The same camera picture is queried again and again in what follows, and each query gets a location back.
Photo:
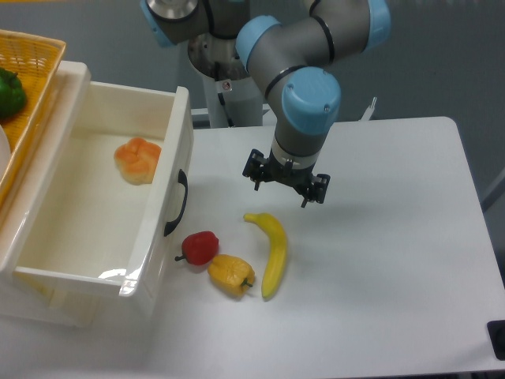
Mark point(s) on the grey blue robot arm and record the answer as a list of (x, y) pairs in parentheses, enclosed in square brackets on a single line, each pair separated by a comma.
[(247, 61)]

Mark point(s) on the green bell pepper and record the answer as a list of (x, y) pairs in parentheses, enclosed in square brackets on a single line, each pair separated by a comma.
[(13, 97)]

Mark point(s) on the white top drawer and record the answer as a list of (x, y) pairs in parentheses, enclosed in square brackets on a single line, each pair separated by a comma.
[(95, 233)]

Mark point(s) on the white drawer cabinet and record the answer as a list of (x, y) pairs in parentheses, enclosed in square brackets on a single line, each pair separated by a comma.
[(22, 296)]

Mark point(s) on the black table corner fixture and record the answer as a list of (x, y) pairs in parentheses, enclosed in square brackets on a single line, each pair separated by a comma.
[(496, 331)]

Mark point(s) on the yellow woven basket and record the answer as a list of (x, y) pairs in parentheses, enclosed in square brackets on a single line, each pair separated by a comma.
[(35, 60)]

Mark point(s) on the orange bread roll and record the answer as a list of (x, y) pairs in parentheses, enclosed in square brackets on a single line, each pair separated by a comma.
[(137, 160)]

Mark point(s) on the yellow bell pepper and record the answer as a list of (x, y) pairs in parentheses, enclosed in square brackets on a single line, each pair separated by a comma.
[(231, 274)]

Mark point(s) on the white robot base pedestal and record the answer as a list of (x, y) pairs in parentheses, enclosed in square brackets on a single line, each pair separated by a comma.
[(232, 97)]

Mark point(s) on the yellow banana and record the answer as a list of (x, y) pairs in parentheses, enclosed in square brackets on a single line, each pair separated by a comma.
[(278, 253)]

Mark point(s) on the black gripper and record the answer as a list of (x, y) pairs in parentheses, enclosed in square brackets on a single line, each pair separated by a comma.
[(311, 187)]

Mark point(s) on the white bracket behind table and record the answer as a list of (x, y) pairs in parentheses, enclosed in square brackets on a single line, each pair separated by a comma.
[(369, 111)]

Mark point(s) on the black top drawer handle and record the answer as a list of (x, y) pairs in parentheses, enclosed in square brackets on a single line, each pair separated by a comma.
[(179, 205)]

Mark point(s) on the red bell pepper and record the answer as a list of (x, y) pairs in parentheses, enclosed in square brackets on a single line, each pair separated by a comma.
[(199, 248)]

